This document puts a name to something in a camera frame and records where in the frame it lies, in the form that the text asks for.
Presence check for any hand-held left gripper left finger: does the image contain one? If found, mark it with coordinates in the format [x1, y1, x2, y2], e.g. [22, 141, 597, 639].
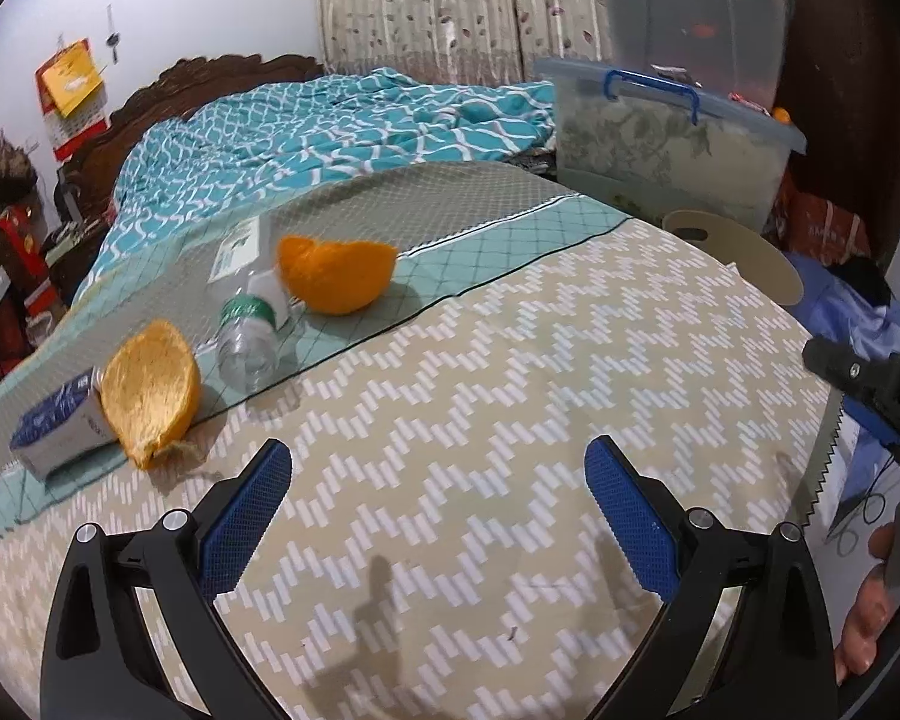
[41, 437, 301, 720]

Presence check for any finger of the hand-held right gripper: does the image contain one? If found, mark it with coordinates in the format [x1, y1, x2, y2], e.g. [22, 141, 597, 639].
[802, 336, 900, 460]

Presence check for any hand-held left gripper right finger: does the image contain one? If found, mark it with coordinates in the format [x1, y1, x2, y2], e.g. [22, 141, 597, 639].
[585, 435, 841, 720]

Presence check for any small orange peel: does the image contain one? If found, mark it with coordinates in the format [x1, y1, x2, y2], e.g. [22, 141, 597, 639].
[101, 319, 202, 470]

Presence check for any beige plastic basket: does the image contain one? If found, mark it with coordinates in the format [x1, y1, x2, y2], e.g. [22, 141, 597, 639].
[661, 210, 805, 306]

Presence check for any clear plastic bottle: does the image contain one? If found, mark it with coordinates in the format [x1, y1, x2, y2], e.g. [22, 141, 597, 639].
[208, 216, 301, 395]

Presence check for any small white blue carton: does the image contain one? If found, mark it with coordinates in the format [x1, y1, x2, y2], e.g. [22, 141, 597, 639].
[9, 367, 117, 481]

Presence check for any large orange peel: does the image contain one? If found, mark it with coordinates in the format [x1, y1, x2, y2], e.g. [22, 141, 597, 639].
[279, 235, 398, 316]

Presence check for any person's right hand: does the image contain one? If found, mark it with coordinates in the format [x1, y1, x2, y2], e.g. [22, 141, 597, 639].
[832, 523, 900, 685]

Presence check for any blue cloth bundle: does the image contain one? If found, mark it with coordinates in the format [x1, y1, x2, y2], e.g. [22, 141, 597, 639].
[784, 251, 900, 383]

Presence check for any black cloth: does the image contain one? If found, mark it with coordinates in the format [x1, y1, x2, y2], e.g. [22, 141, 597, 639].
[832, 255, 893, 308]

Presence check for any orange printed bag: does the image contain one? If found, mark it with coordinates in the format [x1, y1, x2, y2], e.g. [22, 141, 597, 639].
[776, 172, 871, 263]

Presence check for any red gift box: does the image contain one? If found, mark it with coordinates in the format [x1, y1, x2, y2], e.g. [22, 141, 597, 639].
[0, 206, 50, 286]

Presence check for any teal patterned blanket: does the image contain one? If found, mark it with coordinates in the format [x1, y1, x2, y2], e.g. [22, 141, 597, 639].
[75, 67, 560, 301]

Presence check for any clear storage bin teal lid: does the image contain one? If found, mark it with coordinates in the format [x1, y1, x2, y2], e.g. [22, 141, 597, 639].
[585, 0, 796, 113]

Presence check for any camouflage handbag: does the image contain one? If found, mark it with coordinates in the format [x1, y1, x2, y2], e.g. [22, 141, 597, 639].
[0, 131, 38, 203]

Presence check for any carved wooden headboard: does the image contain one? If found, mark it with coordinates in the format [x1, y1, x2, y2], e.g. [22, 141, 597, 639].
[60, 52, 323, 226]

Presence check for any leaf patterned curtain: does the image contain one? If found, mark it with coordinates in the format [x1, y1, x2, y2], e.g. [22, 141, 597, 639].
[311, 0, 616, 83]

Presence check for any clear storage bin blue handle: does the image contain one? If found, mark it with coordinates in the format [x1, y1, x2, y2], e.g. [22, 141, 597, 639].
[532, 56, 807, 233]

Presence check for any red yellow wall calendar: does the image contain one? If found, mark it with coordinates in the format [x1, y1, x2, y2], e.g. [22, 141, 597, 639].
[35, 37, 110, 162]

